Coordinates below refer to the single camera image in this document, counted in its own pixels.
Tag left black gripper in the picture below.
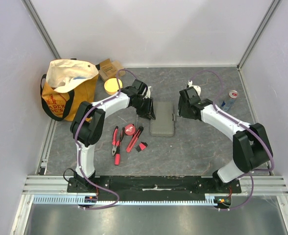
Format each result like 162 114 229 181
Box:
132 97 155 121

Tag red utility knife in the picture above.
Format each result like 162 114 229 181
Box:
126 126 144 153

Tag grey plastic tool case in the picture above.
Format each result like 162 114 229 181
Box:
150 101 175 137

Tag red black pliers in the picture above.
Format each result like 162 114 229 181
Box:
112 126 125 156

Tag large red screwdriver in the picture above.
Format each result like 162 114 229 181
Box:
114 146 120 165

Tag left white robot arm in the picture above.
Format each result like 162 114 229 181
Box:
71 79 155 192

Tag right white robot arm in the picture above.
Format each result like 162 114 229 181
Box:
178 86 273 193

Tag red tape measure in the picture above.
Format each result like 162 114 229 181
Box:
124 124 136 136

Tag red black hex key set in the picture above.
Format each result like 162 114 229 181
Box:
135 142 147 152

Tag blue silver drink can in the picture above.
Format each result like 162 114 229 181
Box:
221 90 239 112

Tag brown cardboard box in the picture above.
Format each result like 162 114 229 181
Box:
97 59 126 82

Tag yellow canvas tote bag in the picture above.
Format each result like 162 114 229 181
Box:
40 59 99 121

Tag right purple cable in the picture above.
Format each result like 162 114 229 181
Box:
190 70 275 212

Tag purple cable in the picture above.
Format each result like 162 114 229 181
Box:
190 70 275 212
74 69 137 211

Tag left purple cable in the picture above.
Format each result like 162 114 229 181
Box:
74 69 137 211

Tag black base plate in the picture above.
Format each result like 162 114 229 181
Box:
67 176 241 200

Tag slotted cable duct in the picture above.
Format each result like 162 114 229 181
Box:
33 194 217 206

